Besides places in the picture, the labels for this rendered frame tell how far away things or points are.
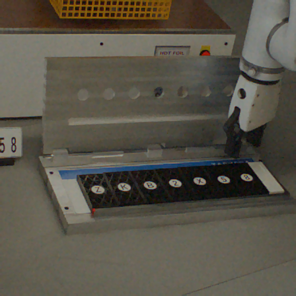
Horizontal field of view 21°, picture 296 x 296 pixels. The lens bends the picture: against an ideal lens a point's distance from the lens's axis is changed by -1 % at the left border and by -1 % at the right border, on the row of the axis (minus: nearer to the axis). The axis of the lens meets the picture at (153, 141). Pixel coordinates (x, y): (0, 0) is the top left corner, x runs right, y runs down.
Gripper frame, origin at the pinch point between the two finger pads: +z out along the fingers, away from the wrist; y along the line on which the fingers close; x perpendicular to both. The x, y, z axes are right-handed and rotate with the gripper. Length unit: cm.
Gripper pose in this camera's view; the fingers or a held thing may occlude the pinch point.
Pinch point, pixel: (243, 143)
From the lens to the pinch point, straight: 154.1
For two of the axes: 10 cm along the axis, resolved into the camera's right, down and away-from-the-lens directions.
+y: 6.8, -3.0, 6.7
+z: -1.5, 8.4, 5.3
